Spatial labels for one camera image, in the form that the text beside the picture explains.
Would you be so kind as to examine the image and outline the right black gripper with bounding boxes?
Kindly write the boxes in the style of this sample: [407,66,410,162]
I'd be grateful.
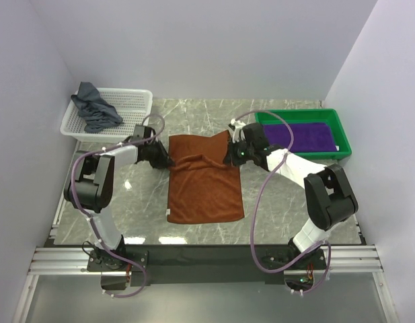
[223,137,255,168]

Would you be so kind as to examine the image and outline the purple towel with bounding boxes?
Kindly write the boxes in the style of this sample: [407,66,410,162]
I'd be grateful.
[264,122,337,153]

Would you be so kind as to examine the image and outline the orange brown towel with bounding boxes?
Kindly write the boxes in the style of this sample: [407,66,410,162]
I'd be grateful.
[167,131,244,225]

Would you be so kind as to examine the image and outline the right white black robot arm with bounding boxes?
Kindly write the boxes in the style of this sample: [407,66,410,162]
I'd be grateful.
[223,119,359,268]

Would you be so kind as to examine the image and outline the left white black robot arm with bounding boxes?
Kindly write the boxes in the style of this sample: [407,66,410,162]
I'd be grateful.
[63,125,175,271]

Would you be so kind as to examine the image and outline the white plastic basket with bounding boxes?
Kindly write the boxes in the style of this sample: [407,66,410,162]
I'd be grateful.
[60,87,153,143]

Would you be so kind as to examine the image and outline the grey towel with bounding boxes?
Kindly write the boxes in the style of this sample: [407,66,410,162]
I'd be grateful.
[71,82,123,134]

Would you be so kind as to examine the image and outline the green plastic tray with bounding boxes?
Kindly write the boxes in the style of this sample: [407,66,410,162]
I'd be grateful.
[255,109,352,160]

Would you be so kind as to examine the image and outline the black base beam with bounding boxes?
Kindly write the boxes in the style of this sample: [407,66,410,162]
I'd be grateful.
[86,244,326,291]

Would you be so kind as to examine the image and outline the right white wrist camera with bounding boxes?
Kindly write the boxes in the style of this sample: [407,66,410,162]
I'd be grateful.
[229,118,246,143]

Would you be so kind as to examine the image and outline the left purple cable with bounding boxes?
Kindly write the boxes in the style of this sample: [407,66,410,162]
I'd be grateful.
[72,113,166,299]

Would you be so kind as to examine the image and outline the purple cable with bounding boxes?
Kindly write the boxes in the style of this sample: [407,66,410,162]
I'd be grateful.
[233,110,332,299]
[72,113,166,299]

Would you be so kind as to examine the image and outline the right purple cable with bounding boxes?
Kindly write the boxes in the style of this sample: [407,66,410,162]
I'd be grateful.
[233,110,332,299]

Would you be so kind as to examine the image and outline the aluminium frame rail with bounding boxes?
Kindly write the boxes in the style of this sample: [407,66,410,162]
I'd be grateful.
[12,245,400,322]

